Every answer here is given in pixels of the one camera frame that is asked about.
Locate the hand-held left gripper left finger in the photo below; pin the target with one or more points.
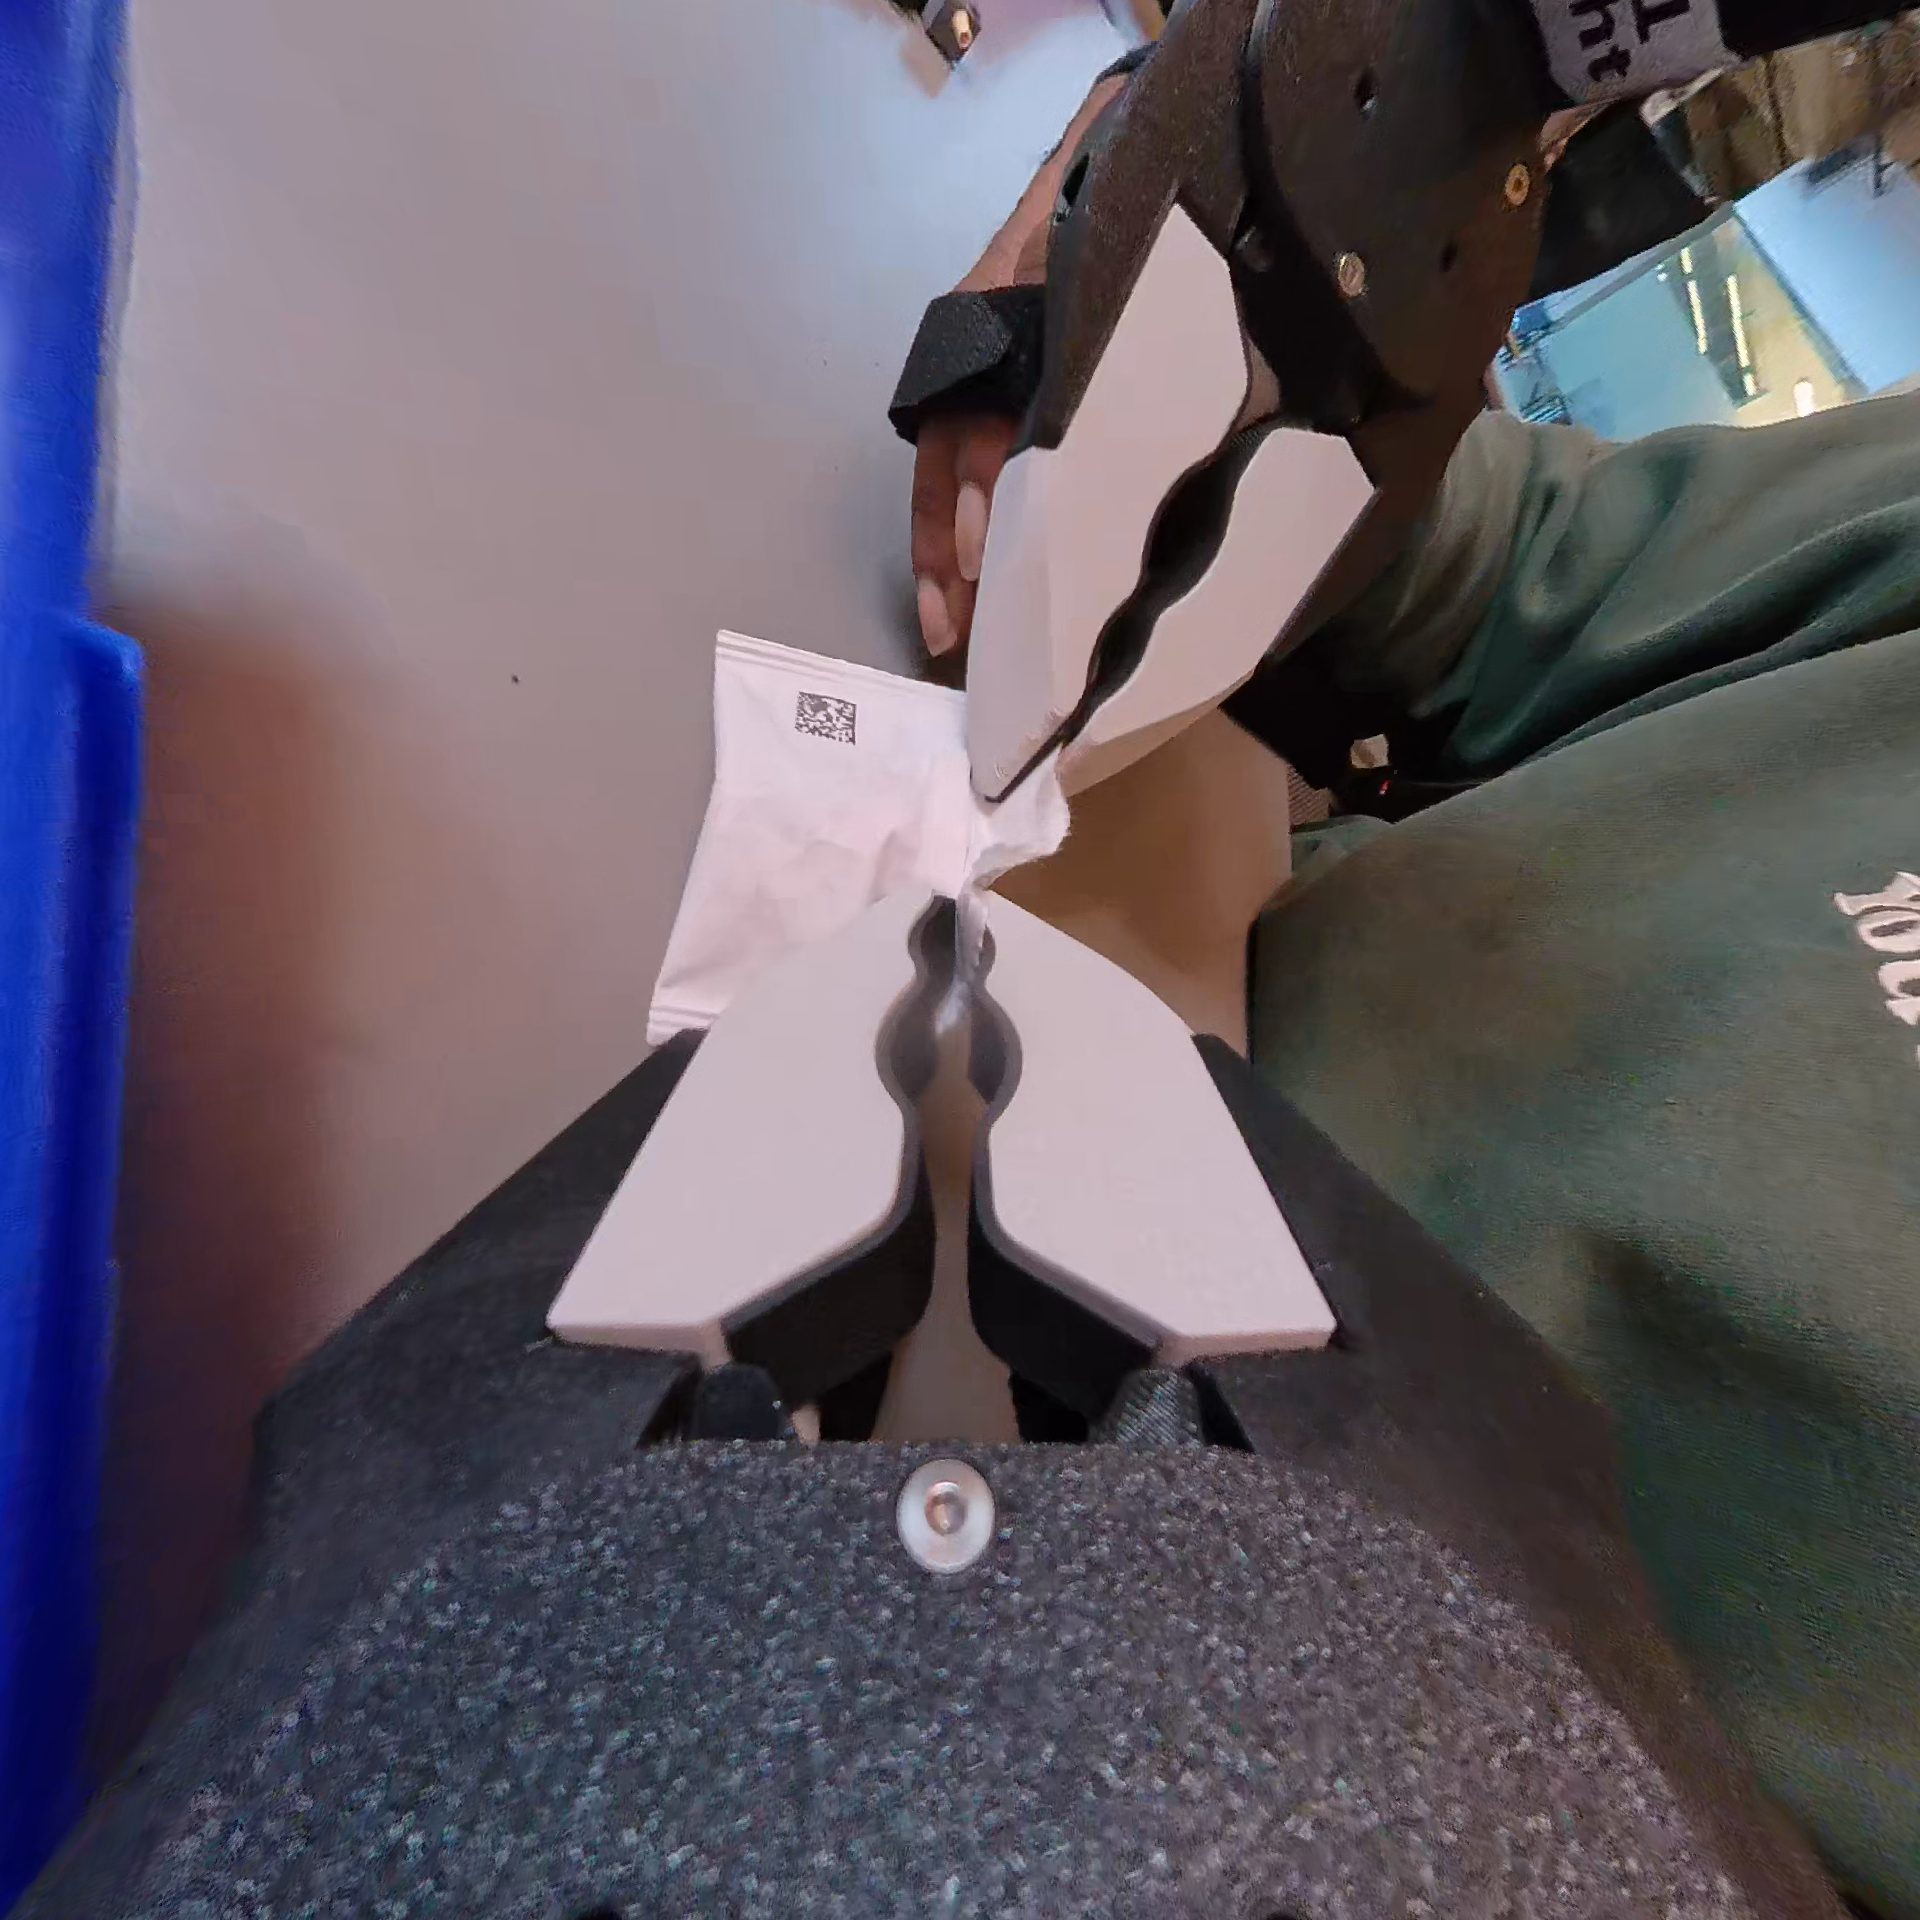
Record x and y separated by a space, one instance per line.
754 1185

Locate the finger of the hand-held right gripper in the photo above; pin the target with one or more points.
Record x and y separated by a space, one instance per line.
1261 572
1113 451

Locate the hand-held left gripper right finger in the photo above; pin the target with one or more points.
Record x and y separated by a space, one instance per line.
1158 1185

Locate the small numbered paper bag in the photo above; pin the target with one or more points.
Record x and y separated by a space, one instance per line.
795 812

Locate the blue plastic bin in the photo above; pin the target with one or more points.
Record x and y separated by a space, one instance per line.
60 1051

